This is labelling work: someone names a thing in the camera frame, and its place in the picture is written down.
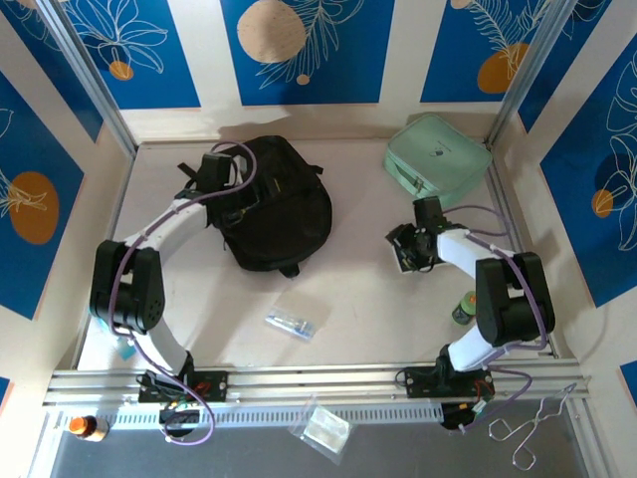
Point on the black backpack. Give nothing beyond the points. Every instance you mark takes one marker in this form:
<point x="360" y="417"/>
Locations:
<point x="288" y="224"/>

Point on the clear plastic bag with pens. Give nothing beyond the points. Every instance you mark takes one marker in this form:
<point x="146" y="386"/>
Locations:
<point x="293" y="323"/>

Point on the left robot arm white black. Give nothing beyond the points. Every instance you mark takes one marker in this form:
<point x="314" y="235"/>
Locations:
<point x="164" y="224"/>

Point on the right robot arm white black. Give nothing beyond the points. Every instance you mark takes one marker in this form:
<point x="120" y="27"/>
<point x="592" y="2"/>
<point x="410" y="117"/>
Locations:
<point x="458" y="251"/>

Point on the mint green zip case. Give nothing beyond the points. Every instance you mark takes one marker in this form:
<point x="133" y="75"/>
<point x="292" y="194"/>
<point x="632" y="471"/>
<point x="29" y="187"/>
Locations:
<point x="438" y="154"/>

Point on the small green bottle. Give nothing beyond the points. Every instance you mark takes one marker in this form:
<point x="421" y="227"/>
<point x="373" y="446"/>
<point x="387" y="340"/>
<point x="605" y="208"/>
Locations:
<point x="465" y="311"/>

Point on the light blue snack packet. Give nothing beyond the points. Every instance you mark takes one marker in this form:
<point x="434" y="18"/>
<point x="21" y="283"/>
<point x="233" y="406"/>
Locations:
<point x="127" y="349"/>

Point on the clear bag with white pad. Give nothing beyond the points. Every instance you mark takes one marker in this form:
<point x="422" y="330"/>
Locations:
<point x="326" y="428"/>

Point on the brown bottle with orange cap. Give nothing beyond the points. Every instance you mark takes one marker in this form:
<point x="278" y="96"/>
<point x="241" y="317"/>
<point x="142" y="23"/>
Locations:
<point x="87" y="428"/>

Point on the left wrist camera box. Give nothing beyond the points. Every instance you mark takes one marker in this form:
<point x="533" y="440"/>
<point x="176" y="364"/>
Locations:
<point x="240" y="169"/>

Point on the aluminium frame post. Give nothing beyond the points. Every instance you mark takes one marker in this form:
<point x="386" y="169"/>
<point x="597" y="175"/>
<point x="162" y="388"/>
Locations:
<point x="87" y="74"/>
<point x="523" y="74"/>

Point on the aluminium side rail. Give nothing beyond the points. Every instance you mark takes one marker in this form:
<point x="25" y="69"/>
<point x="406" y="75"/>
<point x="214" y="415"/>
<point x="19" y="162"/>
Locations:
<point x="545" y="348"/>

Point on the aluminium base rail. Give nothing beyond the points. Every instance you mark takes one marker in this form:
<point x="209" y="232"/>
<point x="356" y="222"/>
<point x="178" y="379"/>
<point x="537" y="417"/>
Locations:
<point x="318" y="381"/>

